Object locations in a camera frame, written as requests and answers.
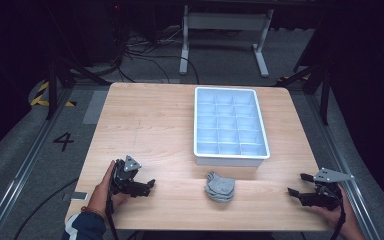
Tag person's right hand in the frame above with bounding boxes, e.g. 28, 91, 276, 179
309, 184, 353, 232

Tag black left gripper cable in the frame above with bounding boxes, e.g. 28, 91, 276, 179
105, 194, 120, 240

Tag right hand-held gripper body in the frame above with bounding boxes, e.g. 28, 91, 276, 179
300, 167, 355, 212

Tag black tripod stand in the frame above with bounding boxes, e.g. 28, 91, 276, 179
275, 49, 335, 127
44, 49, 112, 121

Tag grey socks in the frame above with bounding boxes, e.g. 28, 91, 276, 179
204, 171, 237, 204

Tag grey floor tape patch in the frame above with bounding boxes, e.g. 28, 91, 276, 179
81, 90, 110, 126

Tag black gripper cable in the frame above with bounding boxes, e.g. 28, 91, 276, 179
105, 194, 120, 240
332, 194, 348, 240

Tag yellow black hazard tape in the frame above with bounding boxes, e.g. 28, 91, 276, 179
29, 81, 78, 108

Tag red bracelet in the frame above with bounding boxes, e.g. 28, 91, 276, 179
80, 206, 106, 218

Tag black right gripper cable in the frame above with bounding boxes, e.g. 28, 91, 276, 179
332, 194, 348, 240

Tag bundle of black cables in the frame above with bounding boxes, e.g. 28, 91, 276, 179
114, 28, 202, 85

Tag aluminium floor rail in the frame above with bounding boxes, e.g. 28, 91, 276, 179
304, 91, 383, 240
0, 87, 73, 240

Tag small grey metal plate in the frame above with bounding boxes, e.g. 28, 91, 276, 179
69, 191, 89, 202

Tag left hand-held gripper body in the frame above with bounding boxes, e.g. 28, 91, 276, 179
110, 154, 150, 198

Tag person's left hand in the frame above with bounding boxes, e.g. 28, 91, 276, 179
86, 159, 130, 220

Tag white divided storage box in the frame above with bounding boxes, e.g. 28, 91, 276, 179
193, 86, 271, 168

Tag black floor cable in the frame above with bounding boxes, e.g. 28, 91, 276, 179
13, 177, 80, 240

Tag grey metal stand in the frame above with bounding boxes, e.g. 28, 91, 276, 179
178, 4, 275, 79

